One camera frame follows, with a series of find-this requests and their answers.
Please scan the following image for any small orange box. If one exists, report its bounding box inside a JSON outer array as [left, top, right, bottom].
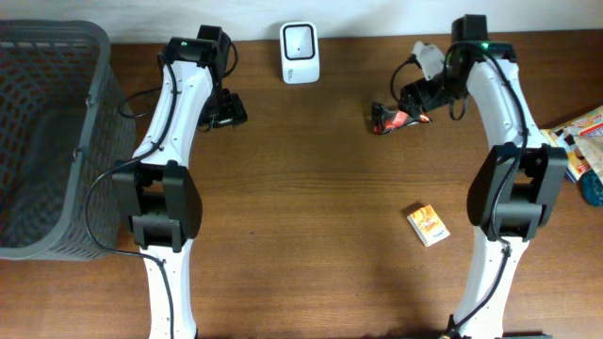
[[407, 204, 450, 247]]

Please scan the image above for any silver foil packet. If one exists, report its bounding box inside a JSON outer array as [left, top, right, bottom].
[[371, 102, 432, 135]]

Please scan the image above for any white barcode scanner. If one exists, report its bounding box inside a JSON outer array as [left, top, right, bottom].
[[279, 22, 320, 85]]

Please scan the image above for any beige snack pouch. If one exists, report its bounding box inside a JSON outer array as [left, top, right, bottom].
[[574, 136, 603, 181]]

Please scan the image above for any yellow wet wipes pack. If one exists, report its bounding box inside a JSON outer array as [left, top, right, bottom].
[[541, 106, 602, 183]]

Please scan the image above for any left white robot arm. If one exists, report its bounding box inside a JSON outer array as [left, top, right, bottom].
[[111, 25, 248, 338]]

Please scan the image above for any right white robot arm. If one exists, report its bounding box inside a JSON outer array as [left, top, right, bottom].
[[396, 14, 568, 339]]

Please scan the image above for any blue mouthwash bottle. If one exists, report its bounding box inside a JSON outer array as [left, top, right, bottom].
[[580, 170, 603, 207]]

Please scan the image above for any dark grey plastic basket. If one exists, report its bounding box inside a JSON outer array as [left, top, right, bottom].
[[1, 20, 136, 261]]

